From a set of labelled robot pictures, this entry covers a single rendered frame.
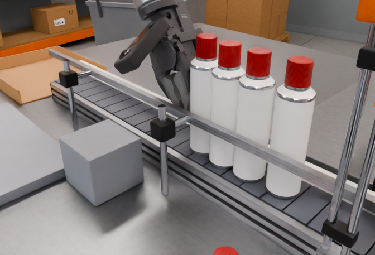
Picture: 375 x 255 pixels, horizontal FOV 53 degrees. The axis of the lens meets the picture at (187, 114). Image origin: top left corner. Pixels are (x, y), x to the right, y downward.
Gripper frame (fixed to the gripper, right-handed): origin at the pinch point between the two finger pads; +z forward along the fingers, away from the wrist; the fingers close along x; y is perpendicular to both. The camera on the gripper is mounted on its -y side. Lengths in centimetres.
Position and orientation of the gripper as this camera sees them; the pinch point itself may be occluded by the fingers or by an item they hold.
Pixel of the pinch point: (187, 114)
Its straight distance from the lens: 66.7
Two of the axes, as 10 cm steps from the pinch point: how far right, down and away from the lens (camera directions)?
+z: 3.5, 9.4, 0.7
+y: 7.2, -3.1, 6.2
